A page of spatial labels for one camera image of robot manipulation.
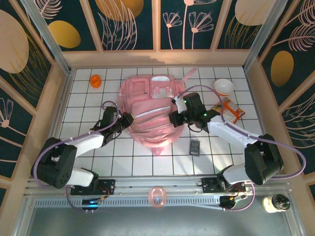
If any black item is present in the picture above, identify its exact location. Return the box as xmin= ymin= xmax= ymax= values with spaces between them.
xmin=188 ymin=139 xmax=200 ymax=157

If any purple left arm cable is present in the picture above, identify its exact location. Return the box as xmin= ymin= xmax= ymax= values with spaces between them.
xmin=33 ymin=100 xmax=123 ymax=212

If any aluminium frame post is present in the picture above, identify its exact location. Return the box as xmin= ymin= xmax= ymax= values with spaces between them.
xmin=242 ymin=0 xmax=296 ymax=72
xmin=19 ymin=0 xmax=74 ymax=76

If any white bottle black cap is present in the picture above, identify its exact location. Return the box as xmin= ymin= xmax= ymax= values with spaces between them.
xmin=262 ymin=193 xmax=291 ymax=213

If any black controller board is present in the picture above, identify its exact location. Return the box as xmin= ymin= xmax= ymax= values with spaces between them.
xmin=82 ymin=198 xmax=102 ymax=212
xmin=220 ymin=194 xmax=247 ymax=212

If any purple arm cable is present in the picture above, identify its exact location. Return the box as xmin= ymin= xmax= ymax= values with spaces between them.
xmin=33 ymin=100 xmax=123 ymax=212
xmin=177 ymin=85 xmax=307 ymax=212

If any pink tape roll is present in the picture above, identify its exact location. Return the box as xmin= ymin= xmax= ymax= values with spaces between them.
xmin=148 ymin=187 xmax=168 ymax=208

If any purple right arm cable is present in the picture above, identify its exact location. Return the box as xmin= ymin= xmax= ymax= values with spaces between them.
xmin=177 ymin=85 xmax=307 ymax=212

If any small orange cup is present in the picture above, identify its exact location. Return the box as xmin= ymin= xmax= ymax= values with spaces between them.
xmin=90 ymin=75 xmax=102 ymax=89

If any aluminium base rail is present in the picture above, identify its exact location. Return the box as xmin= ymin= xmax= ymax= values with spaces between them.
xmin=24 ymin=174 xmax=291 ymax=197

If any perforated metal cable duct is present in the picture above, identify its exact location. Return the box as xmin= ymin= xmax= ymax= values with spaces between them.
xmin=34 ymin=198 xmax=222 ymax=210

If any orange snack packet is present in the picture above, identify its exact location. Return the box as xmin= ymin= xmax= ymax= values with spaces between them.
xmin=211 ymin=97 xmax=246 ymax=125

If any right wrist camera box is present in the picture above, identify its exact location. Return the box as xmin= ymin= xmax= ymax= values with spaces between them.
xmin=172 ymin=97 xmax=188 ymax=114

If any pink student backpack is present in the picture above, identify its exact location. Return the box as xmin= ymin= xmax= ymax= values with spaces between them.
xmin=117 ymin=67 xmax=198 ymax=156

